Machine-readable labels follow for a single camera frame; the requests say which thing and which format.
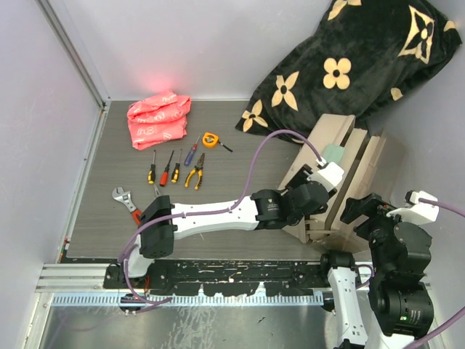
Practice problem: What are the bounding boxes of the grey green toolbox latch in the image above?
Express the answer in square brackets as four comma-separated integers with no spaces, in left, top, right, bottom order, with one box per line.
[323,144,345,164]

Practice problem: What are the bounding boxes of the translucent brown plastic toolbox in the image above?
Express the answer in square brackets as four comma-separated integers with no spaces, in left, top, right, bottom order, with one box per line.
[283,114,405,254]

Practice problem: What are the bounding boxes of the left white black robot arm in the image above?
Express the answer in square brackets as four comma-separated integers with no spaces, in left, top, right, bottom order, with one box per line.
[118,163,343,288]

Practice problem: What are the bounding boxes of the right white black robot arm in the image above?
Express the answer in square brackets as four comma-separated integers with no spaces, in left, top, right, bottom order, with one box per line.
[318,190,439,348]

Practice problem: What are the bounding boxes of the yellow tape measure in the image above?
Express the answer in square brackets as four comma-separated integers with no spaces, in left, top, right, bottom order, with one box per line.
[202,132,233,153]

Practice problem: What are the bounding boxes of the yellow black screwdriver right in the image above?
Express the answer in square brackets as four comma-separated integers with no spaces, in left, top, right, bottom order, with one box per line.
[171,150,182,183]

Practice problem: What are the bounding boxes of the yellow black screwdriver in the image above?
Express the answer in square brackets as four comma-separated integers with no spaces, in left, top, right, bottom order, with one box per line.
[147,150,156,185]
[171,150,182,183]

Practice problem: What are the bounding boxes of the black floral plush blanket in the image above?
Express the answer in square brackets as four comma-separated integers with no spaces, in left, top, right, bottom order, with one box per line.
[235,1,462,143]

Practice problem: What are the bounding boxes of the red black screwdriver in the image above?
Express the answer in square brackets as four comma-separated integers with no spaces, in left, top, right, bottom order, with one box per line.
[159,151,174,187]

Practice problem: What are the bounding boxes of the yellow black screwdriver left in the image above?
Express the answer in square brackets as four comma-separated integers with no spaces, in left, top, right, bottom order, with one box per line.
[147,150,156,185]

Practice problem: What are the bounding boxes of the pink printed cloth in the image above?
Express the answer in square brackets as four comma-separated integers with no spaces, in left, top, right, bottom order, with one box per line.
[126,89,192,151]

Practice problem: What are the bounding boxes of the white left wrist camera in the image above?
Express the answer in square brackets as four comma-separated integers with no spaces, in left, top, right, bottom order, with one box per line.
[307,158,344,192]

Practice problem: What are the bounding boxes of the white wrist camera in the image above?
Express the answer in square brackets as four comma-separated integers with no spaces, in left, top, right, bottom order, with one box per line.
[307,158,344,192]
[386,190,439,225]

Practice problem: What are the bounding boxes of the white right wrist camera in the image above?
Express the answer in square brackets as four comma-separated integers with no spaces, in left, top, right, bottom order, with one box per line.
[386,190,439,225]

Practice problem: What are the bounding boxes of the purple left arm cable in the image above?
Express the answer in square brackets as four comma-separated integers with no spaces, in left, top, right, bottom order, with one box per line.
[119,129,324,316]

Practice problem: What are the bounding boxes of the yellow handled long nose pliers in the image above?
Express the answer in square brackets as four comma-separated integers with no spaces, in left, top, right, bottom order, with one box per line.
[185,153,205,190]

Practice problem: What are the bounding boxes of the blue handled screwdriver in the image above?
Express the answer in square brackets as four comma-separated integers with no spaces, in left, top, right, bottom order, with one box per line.
[184,136,201,167]

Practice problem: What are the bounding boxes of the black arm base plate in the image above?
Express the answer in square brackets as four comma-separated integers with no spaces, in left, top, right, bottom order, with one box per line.
[103,258,364,297]

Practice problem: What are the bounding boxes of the orange handled small pliers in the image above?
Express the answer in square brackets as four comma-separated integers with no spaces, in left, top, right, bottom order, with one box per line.
[153,184,161,198]

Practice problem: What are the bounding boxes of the orange handled adjustable wrench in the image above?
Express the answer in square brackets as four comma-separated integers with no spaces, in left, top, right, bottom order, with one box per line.
[112,187,142,225]

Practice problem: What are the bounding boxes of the aluminium frame rail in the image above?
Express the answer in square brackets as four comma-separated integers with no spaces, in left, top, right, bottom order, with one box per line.
[34,263,433,292]

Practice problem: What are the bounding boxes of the white slotted cable duct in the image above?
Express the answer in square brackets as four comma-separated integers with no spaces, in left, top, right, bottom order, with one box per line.
[51,292,324,307]

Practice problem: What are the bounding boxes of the vertical aluminium corner post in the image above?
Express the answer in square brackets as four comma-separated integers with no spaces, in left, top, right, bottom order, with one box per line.
[36,0,112,110]

